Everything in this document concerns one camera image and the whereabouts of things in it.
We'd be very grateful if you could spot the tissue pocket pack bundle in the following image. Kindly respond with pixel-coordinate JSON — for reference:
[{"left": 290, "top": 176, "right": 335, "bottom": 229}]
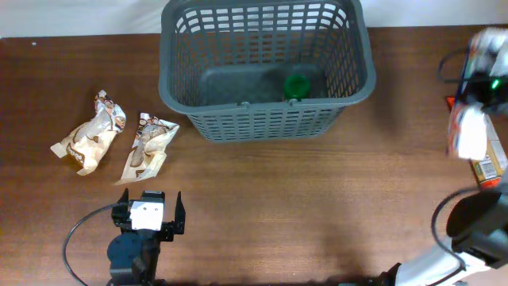
[{"left": 438, "top": 28, "right": 507, "bottom": 160}]

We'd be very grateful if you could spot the brown snack bag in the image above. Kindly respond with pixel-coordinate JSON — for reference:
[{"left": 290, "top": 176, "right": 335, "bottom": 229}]
[
  {"left": 50, "top": 90, "right": 126, "bottom": 176},
  {"left": 115, "top": 113, "right": 179, "bottom": 185}
]

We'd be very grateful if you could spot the green lid jar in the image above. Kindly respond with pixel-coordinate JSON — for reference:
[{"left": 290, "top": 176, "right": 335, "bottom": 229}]
[{"left": 283, "top": 75, "right": 311, "bottom": 100}]

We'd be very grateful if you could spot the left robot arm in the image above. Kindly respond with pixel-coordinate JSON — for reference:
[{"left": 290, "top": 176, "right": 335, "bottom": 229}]
[{"left": 107, "top": 190, "right": 186, "bottom": 285}]

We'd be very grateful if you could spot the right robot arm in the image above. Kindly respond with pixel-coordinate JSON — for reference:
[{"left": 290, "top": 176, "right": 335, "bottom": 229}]
[{"left": 368, "top": 71, "right": 507, "bottom": 285}]

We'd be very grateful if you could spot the grey plastic basket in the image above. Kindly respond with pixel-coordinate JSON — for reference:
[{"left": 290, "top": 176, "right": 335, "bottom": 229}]
[{"left": 159, "top": 0, "right": 376, "bottom": 142}]

